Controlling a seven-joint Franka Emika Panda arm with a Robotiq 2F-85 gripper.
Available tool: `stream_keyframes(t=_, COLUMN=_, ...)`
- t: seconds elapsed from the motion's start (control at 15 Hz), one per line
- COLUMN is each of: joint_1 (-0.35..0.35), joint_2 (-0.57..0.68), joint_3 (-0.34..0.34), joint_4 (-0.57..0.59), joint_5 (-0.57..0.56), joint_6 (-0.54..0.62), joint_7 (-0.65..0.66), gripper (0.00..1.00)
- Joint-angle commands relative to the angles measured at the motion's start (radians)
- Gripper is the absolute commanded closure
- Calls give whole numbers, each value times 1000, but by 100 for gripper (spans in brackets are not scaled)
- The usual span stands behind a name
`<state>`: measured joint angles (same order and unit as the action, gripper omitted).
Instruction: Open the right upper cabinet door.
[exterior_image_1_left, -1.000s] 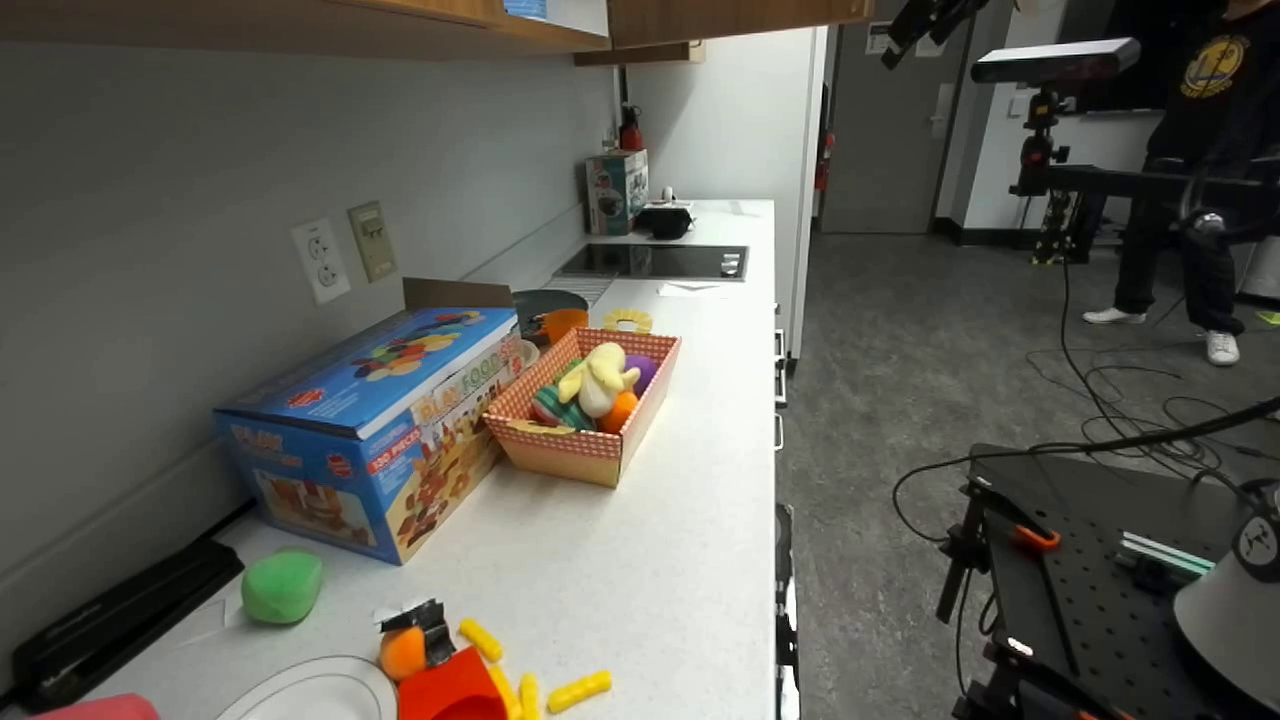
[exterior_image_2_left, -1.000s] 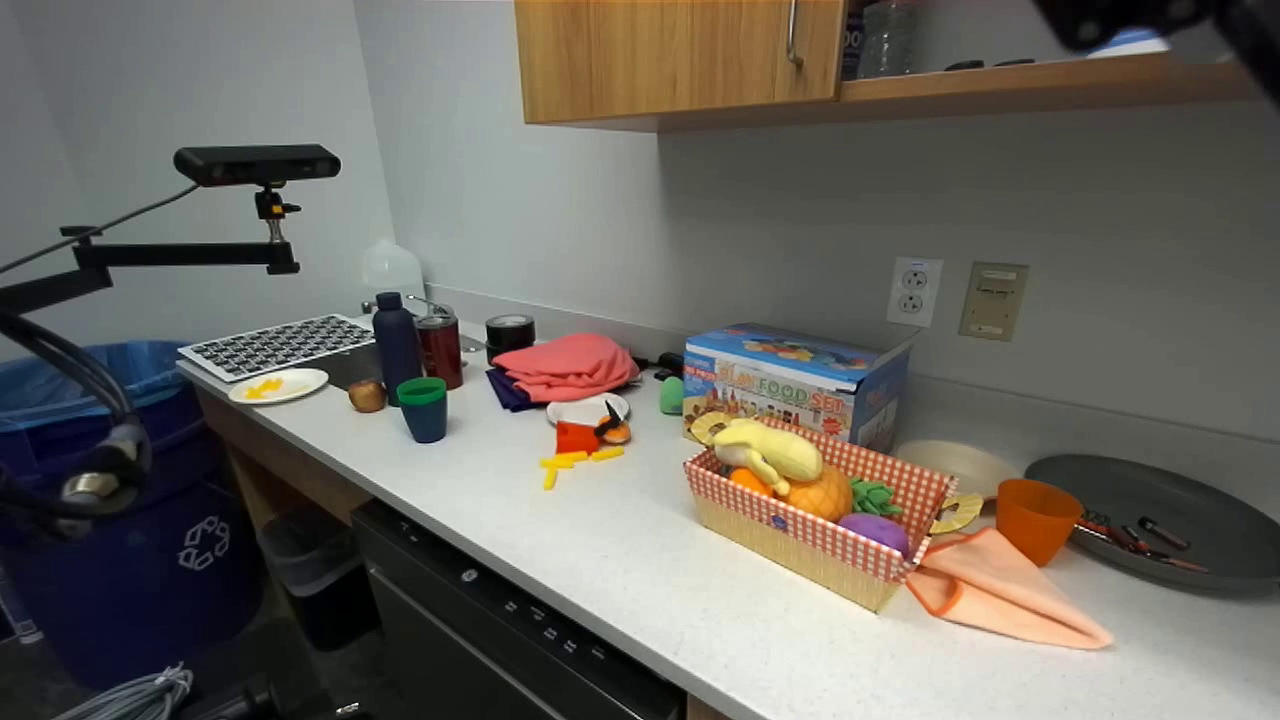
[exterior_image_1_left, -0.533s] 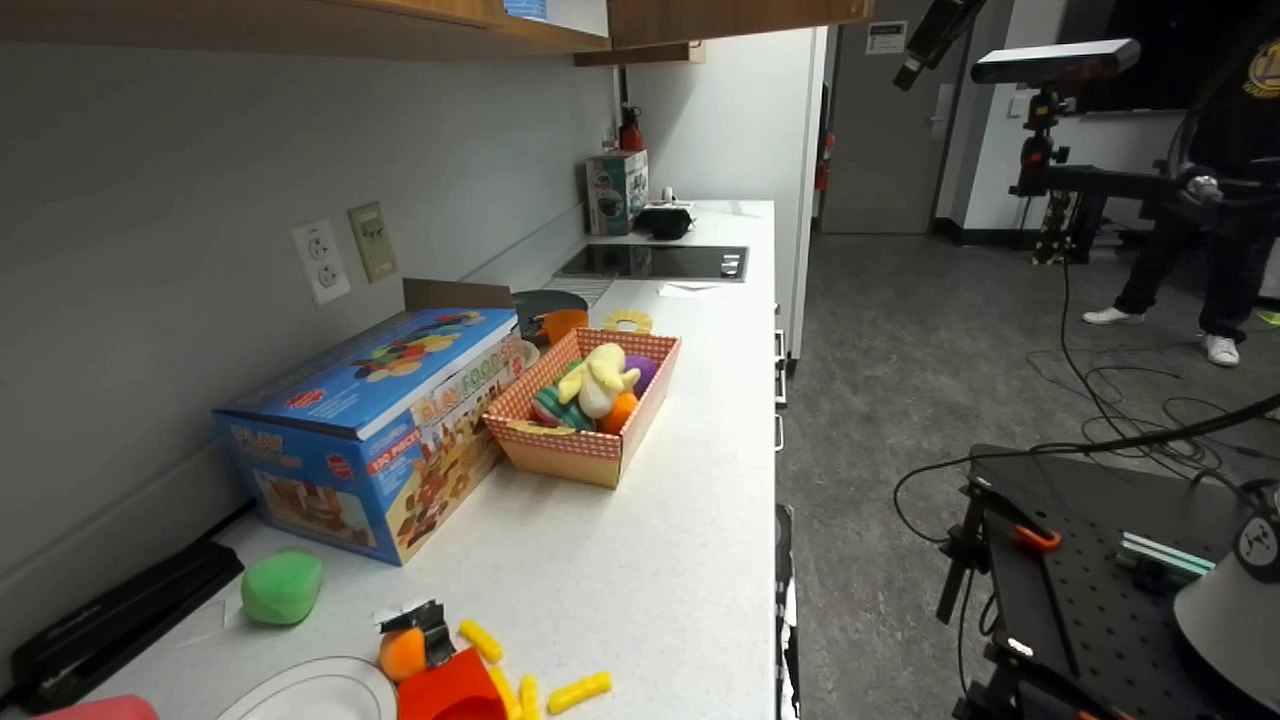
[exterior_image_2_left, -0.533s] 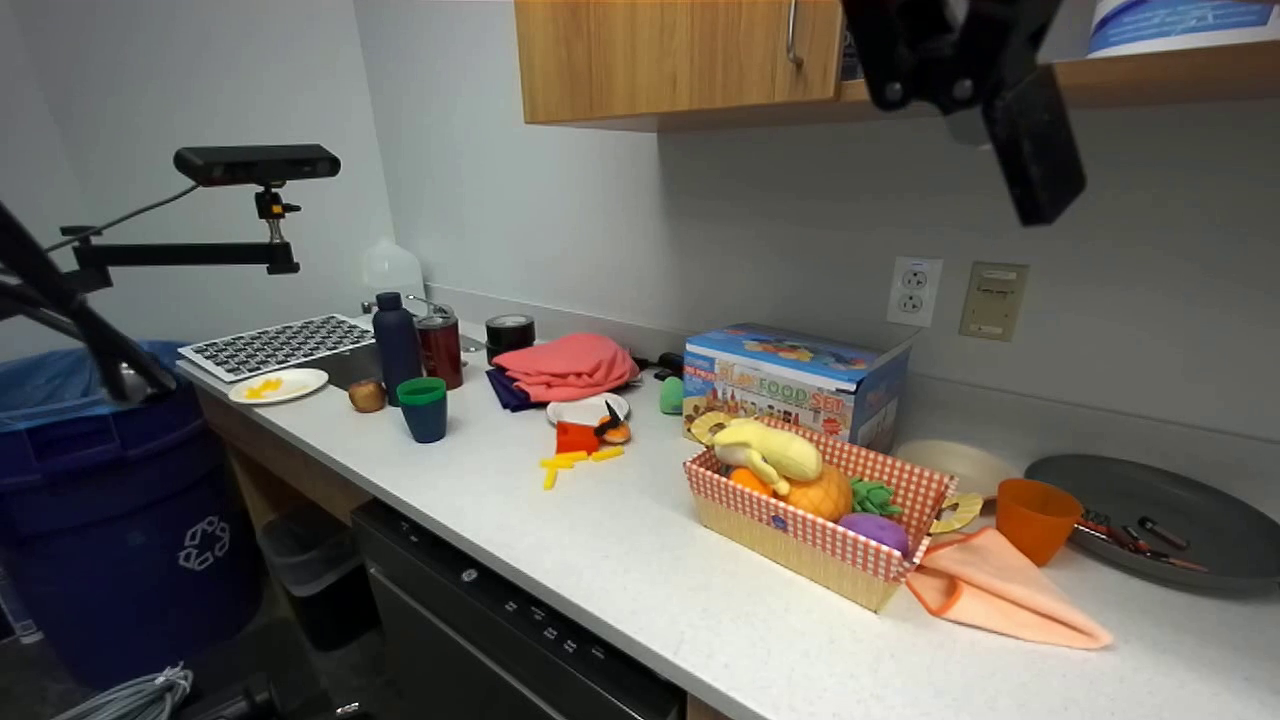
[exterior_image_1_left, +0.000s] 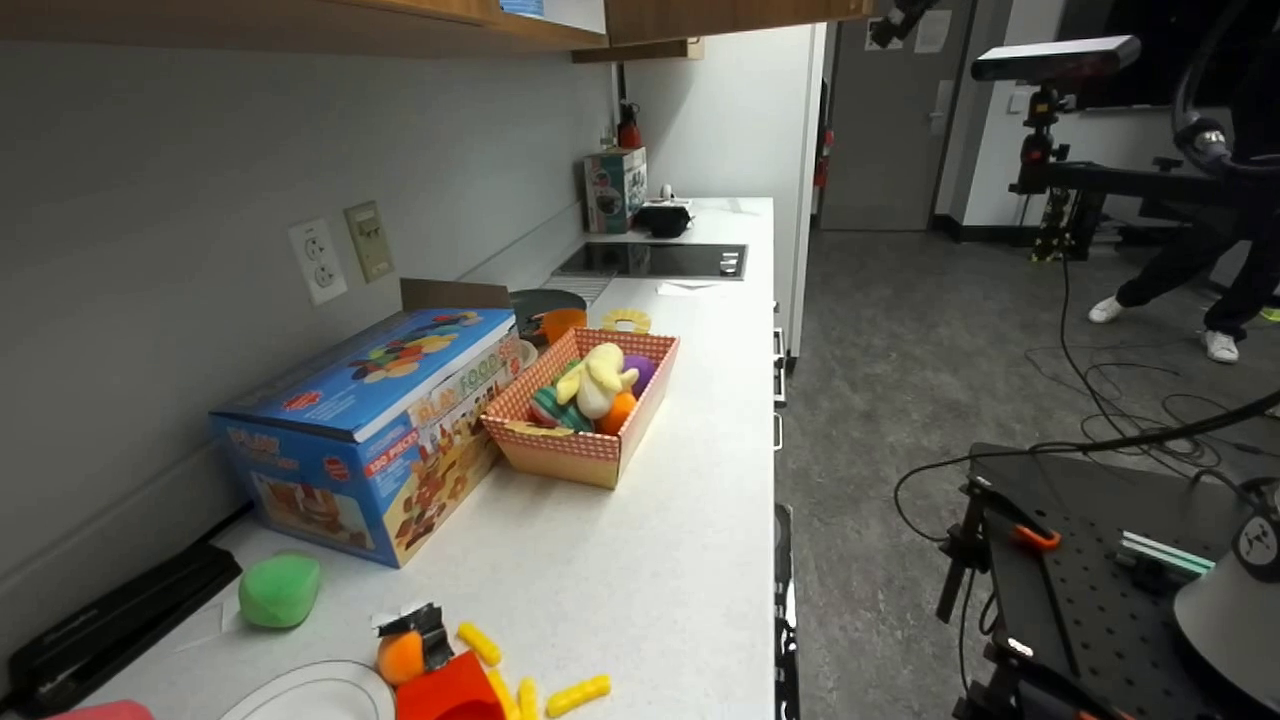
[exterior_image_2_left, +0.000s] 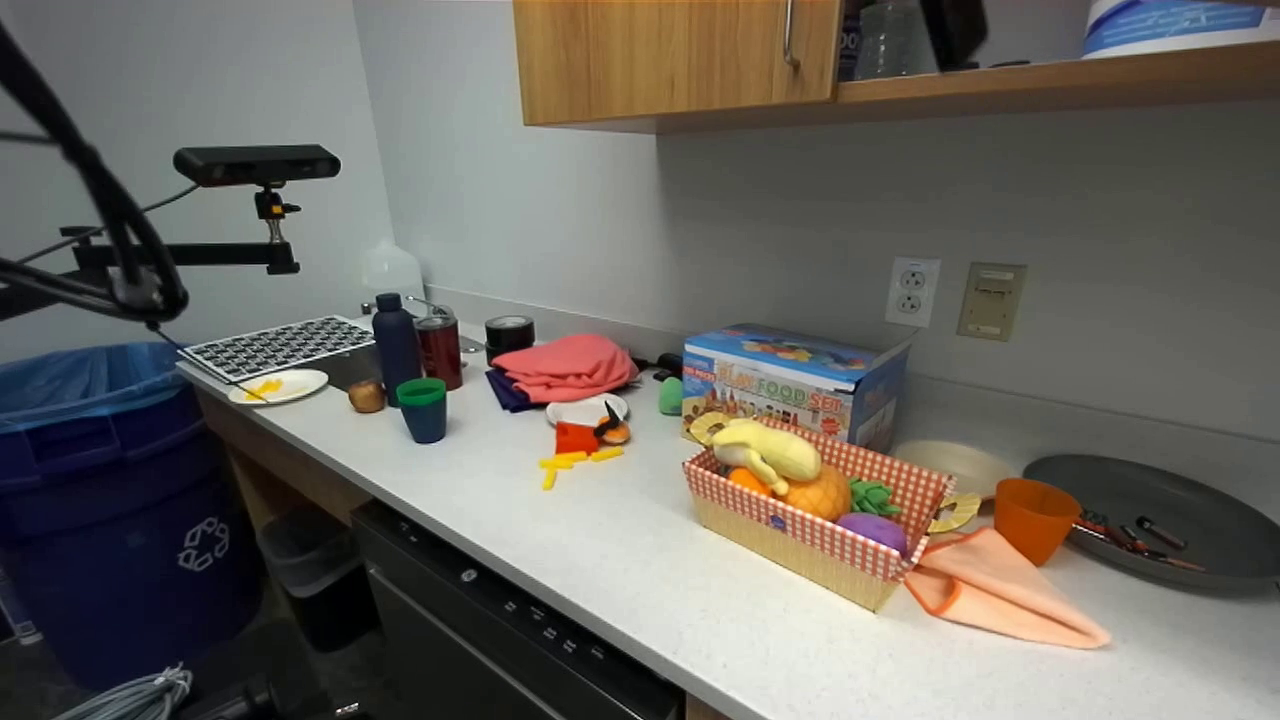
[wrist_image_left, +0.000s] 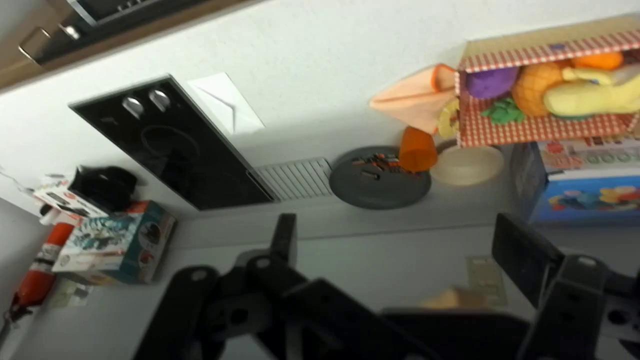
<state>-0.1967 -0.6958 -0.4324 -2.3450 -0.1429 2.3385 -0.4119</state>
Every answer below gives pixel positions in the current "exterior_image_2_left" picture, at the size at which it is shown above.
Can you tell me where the wooden cabinet door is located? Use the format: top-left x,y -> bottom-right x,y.
513,0 -> 848,134

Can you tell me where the orange toy with black band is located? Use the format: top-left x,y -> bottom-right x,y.
595,395 -> 636,450

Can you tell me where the pink cloth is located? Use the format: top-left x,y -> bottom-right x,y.
494,328 -> 645,407

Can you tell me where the black jar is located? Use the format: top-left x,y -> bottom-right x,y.
479,311 -> 539,360

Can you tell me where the dark blue cloth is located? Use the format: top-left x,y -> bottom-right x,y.
485,366 -> 537,416

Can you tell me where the blue play food box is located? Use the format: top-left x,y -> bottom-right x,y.
681,321 -> 917,456

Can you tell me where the yellow toy banana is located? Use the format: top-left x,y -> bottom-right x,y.
714,412 -> 830,500

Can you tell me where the red brown jar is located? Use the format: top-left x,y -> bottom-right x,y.
416,302 -> 468,394

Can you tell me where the large orange toy fruit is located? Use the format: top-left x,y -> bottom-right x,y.
786,463 -> 857,530

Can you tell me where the blue cup green rim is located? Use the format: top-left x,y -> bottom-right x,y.
393,373 -> 451,450

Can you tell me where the red checkered cardboard basket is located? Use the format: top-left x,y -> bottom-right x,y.
681,403 -> 961,615

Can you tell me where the dark blue bottle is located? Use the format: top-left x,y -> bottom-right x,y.
367,289 -> 426,394

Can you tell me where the clear plastic jug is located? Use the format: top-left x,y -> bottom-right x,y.
358,238 -> 430,316

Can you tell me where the green toy vegetable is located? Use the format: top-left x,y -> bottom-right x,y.
848,475 -> 900,520

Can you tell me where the brown round toy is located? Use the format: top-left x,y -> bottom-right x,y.
346,375 -> 393,416

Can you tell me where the purple toy fruit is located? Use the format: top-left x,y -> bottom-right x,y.
840,511 -> 914,558

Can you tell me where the black dishwasher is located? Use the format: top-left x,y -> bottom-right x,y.
350,498 -> 692,720

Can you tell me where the cream bowl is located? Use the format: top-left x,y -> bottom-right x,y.
890,437 -> 1025,507

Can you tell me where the white oval plate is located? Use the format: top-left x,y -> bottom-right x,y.
226,366 -> 331,412

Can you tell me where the yellow round toy slice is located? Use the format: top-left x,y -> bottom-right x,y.
926,491 -> 993,542

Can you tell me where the grey grid drying mat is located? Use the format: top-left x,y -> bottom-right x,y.
172,311 -> 380,390

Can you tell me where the black trash can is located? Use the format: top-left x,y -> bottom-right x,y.
256,511 -> 384,657

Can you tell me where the pale salmon napkin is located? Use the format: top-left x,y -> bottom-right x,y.
900,526 -> 1115,657

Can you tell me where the orange plastic cup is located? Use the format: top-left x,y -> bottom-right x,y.
993,475 -> 1088,567

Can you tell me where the black container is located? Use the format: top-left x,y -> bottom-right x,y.
917,0 -> 993,77

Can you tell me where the dark red toy utensil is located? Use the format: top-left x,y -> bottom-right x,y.
1071,503 -> 1212,576

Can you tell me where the blue recycling bin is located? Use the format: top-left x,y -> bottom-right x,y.
0,335 -> 272,694

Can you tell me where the dark grey round tray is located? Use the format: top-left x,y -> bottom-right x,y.
1019,452 -> 1280,601

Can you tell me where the grey plastic bag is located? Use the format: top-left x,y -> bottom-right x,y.
52,662 -> 198,720

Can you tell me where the white blue paper package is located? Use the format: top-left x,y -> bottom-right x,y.
1082,0 -> 1280,62

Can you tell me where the yellow toy pineapple ring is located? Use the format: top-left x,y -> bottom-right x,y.
685,407 -> 736,452

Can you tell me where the white wall outlet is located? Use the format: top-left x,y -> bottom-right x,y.
884,252 -> 950,334

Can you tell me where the beige switch plate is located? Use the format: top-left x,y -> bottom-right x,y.
955,257 -> 1033,344

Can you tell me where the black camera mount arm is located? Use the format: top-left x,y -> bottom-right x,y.
55,184 -> 303,279

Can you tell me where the black stereo camera bar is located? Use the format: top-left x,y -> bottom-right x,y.
172,142 -> 346,193

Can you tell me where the wooden wall cabinet carcass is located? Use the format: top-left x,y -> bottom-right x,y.
518,35 -> 1280,134

